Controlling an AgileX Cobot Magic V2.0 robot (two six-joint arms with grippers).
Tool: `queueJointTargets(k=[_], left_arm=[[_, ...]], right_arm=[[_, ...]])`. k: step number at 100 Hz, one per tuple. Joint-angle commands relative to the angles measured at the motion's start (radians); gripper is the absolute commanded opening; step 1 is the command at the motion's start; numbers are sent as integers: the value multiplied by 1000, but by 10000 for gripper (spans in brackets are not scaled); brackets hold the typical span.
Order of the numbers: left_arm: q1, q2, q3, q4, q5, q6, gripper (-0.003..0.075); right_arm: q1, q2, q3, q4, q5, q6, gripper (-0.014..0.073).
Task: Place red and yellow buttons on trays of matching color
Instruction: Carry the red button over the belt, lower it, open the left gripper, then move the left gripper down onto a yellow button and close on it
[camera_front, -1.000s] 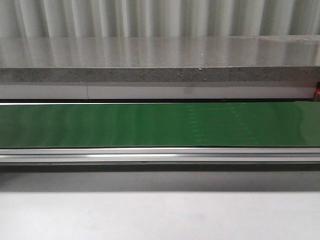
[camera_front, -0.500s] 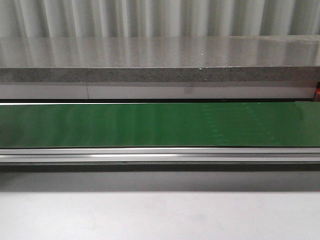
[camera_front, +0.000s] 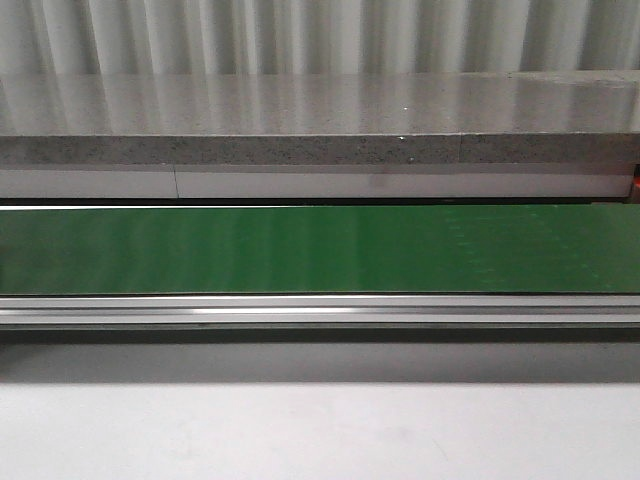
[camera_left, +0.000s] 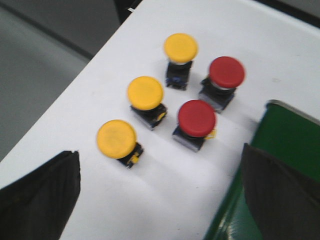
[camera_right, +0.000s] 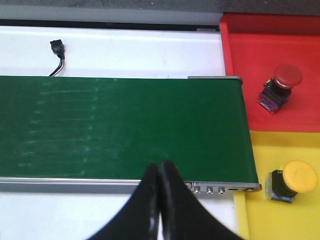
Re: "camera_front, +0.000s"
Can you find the aluminium conveyor side rail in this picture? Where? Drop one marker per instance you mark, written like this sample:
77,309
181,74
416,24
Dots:
320,311

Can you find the white pleated curtain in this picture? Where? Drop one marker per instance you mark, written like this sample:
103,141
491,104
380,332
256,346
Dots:
304,37

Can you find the green conveyor belt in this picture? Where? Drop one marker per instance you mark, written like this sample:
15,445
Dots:
322,249

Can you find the grey speckled stone counter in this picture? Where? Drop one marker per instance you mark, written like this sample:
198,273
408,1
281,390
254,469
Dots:
541,137

